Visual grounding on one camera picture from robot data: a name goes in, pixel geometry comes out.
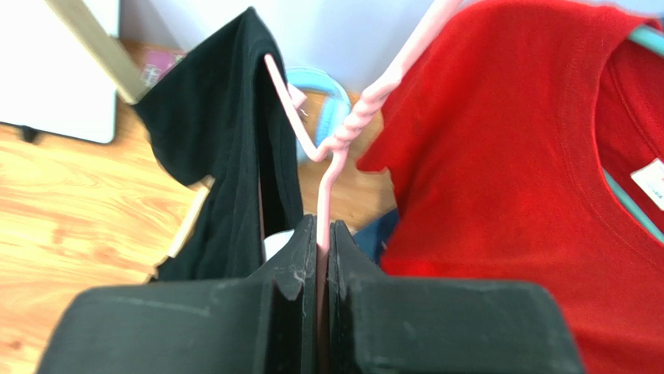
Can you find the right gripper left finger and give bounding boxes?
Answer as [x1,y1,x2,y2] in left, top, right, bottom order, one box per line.
[37,215,317,373]

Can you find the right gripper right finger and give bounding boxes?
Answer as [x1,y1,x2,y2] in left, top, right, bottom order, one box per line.
[328,221,585,373]

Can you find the black t shirt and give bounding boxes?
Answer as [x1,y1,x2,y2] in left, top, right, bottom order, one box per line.
[134,8,303,281]

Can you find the pink wire hanger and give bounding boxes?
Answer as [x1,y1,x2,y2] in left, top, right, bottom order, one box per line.
[263,0,461,255]

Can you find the dark teal t shirt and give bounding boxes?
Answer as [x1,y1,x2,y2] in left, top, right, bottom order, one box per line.
[353,209,399,265]

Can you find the red t shirt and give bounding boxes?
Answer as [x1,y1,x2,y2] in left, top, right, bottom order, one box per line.
[357,1,663,373]

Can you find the teal plastic hanger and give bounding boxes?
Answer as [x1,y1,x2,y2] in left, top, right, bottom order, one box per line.
[602,25,663,243]

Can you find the light blue headphones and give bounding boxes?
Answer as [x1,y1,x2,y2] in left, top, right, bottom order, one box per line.
[286,67,351,147]

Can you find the pink sticker card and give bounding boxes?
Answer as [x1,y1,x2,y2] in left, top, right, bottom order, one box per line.
[141,48,185,88]

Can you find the whiteboard with red writing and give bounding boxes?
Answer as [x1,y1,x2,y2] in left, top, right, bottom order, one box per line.
[1,1,116,144]

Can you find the wooden clothes rack frame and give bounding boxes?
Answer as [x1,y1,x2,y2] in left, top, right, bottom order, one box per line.
[45,0,214,267]

